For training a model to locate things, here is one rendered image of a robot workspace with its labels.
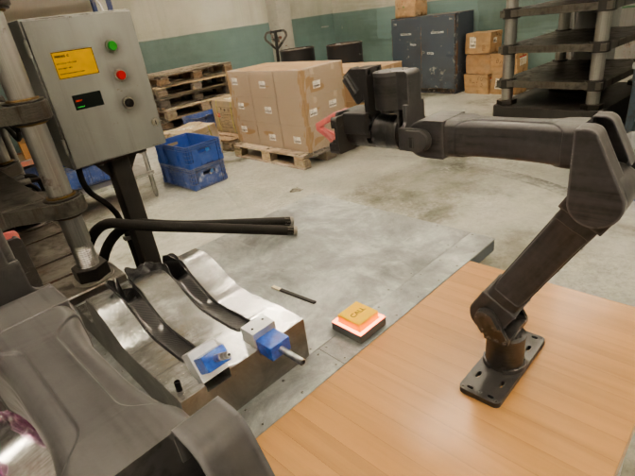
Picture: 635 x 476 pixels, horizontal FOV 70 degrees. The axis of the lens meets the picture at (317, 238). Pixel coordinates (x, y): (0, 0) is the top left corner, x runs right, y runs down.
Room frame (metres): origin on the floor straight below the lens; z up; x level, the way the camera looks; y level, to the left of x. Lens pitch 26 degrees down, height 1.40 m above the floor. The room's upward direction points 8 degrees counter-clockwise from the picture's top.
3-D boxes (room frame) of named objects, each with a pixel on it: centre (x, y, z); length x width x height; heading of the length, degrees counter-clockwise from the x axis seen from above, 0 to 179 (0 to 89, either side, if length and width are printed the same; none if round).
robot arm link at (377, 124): (0.76, -0.15, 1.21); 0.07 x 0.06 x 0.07; 43
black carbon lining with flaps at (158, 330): (0.78, 0.31, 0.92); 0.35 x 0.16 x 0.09; 41
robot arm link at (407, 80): (0.73, -0.17, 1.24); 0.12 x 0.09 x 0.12; 43
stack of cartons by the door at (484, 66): (6.79, -2.88, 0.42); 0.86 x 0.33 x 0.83; 37
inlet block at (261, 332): (0.63, 0.09, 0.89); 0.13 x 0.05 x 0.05; 42
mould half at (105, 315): (0.80, 0.31, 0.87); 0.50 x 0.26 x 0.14; 41
